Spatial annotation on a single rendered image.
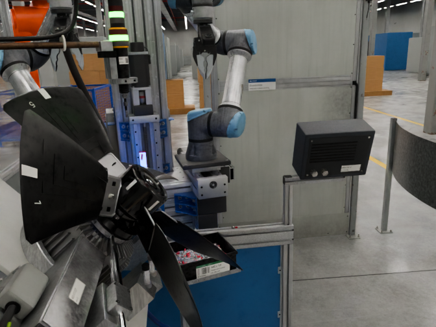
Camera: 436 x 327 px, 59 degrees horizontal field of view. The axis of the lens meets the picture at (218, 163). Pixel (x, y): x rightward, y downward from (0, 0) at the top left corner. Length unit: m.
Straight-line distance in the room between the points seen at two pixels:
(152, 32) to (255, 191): 1.61
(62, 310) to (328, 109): 2.60
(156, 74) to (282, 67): 1.26
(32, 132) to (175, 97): 9.58
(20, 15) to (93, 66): 4.27
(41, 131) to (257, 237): 1.00
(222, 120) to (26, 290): 1.17
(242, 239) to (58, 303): 0.93
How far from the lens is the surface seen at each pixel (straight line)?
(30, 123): 0.72
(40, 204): 0.69
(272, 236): 1.54
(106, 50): 0.96
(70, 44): 0.93
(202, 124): 1.73
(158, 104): 1.88
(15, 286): 0.74
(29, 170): 0.68
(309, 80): 2.96
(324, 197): 3.22
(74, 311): 0.73
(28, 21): 4.95
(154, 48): 1.87
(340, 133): 1.43
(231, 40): 1.89
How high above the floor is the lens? 1.52
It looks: 16 degrees down
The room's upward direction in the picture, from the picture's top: 2 degrees counter-clockwise
